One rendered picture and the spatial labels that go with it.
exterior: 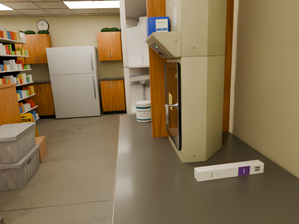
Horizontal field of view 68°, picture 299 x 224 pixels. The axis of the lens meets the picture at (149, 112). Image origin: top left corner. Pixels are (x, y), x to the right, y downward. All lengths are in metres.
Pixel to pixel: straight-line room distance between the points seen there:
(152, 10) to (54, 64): 4.89
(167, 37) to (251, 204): 0.67
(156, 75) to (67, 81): 4.81
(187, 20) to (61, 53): 5.19
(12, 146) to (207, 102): 2.35
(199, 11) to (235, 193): 0.69
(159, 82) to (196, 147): 0.47
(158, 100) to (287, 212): 0.82
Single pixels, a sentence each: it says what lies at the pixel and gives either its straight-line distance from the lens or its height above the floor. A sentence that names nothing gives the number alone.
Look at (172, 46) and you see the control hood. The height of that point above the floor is 1.45.
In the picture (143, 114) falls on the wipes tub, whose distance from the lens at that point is 1.67.
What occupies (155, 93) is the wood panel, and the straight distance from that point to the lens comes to 1.30.
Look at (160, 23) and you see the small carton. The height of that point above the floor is 1.55.
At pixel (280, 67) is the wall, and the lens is 1.11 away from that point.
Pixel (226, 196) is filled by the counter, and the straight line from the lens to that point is 0.85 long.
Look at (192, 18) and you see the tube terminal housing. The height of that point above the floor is 1.56.
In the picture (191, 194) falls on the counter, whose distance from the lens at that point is 0.83.
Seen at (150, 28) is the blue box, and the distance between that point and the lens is 1.11.
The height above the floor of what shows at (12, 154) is 0.44.
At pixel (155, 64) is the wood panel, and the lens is 1.29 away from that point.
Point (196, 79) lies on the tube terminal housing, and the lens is 0.96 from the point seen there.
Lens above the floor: 1.40
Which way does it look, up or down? 13 degrees down
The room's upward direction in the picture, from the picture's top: 3 degrees counter-clockwise
